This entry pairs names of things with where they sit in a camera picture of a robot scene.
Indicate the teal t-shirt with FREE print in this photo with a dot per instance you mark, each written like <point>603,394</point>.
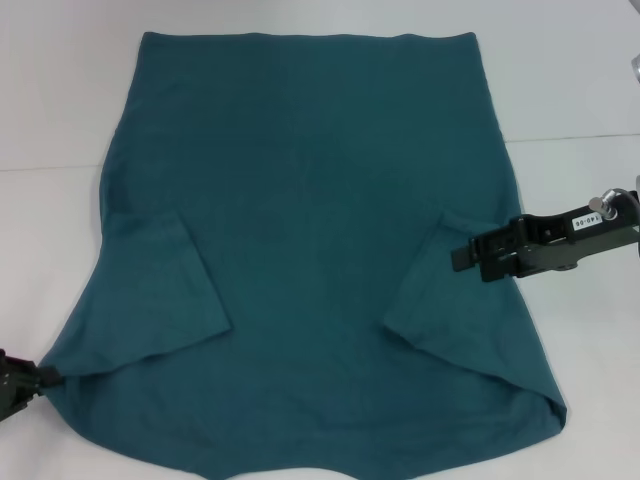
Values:
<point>310,200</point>

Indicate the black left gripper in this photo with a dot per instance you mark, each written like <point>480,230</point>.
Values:
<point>17,385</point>

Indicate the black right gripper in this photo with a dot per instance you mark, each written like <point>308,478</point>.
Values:
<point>565,247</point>

